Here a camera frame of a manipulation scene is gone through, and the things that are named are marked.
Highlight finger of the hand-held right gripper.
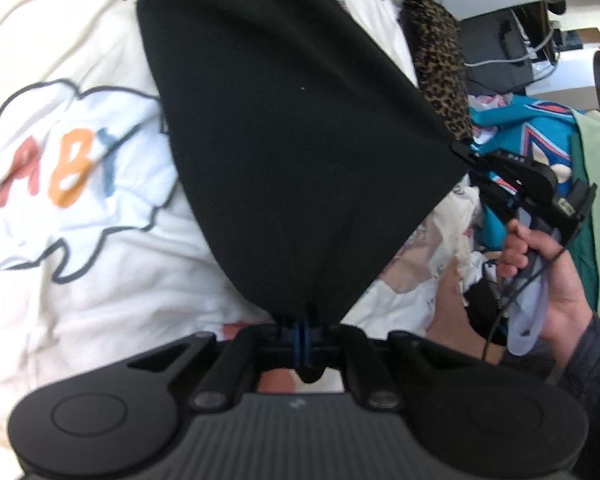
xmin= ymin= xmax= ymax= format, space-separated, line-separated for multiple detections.
xmin=450 ymin=141 xmax=527 ymax=177
xmin=474 ymin=169 xmax=522 ymax=222

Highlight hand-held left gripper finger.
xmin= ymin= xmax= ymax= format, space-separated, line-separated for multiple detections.
xmin=305 ymin=315 xmax=481 ymax=409
xmin=127 ymin=312 xmax=306 ymax=409

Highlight black bear print shorts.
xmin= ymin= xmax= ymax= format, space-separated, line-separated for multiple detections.
xmin=136 ymin=0 xmax=470 ymax=322

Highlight person's right forearm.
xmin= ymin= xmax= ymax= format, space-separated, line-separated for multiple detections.
xmin=555 ymin=310 xmax=600 ymax=480

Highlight person's right hand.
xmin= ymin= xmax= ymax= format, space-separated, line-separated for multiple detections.
xmin=496 ymin=220 xmax=595 ymax=348

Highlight teal patterned blanket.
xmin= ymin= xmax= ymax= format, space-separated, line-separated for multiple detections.
xmin=467 ymin=95 xmax=588 ymax=261

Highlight dark green cloth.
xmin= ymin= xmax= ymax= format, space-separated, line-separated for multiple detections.
xmin=562 ymin=200 xmax=600 ymax=311

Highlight grey suitcase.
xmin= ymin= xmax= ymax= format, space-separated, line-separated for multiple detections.
xmin=462 ymin=7 xmax=531 ymax=98

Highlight leopard print folded cloth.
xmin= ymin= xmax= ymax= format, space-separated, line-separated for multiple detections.
xmin=402 ymin=0 xmax=473 ymax=141

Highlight person's right foot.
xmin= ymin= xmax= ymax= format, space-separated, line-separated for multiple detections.
xmin=426 ymin=260 xmax=506 ymax=358

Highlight cream cartoon printed blanket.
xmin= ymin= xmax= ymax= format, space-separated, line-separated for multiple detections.
xmin=0 ymin=0 xmax=488 ymax=441

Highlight white charging cable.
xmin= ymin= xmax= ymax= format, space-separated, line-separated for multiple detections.
xmin=462 ymin=10 xmax=561 ymax=68

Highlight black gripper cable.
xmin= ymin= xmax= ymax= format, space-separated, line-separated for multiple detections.
xmin=482 ymin=245 xmax=571 ymax=361

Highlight wooden desk black frame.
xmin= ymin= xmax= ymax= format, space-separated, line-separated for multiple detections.
xmin=530 ymin=0 xmax=600 ymax=61

